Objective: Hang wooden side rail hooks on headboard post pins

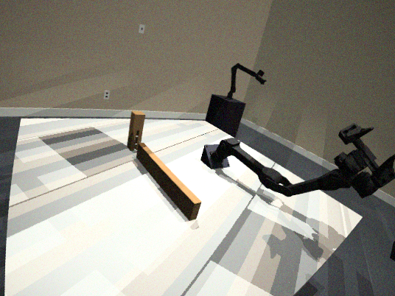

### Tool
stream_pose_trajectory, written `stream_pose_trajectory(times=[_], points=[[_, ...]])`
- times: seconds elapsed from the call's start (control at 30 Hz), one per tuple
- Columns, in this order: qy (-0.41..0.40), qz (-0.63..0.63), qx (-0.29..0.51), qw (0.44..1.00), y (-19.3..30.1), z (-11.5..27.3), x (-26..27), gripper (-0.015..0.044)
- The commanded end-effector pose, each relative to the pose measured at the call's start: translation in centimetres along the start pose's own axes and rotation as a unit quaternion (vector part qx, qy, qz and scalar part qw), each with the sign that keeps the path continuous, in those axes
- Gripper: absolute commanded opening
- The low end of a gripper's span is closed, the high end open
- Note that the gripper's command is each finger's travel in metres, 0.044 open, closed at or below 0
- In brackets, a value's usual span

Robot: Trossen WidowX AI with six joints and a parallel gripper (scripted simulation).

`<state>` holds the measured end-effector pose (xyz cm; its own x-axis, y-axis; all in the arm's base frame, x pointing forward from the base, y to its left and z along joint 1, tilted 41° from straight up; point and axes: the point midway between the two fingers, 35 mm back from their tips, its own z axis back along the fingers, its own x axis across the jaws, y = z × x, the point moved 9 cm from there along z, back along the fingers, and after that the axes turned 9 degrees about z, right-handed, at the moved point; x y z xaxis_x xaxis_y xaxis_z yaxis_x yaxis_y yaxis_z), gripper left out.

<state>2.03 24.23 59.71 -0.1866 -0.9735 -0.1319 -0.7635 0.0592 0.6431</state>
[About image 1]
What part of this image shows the long wooden board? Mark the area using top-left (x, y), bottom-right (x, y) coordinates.
top-left (136, 141), bottom-right (202, 221)

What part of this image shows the dark brown wooden post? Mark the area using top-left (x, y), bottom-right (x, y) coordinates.
top-left (127, 110), bottom-right (145, 151)

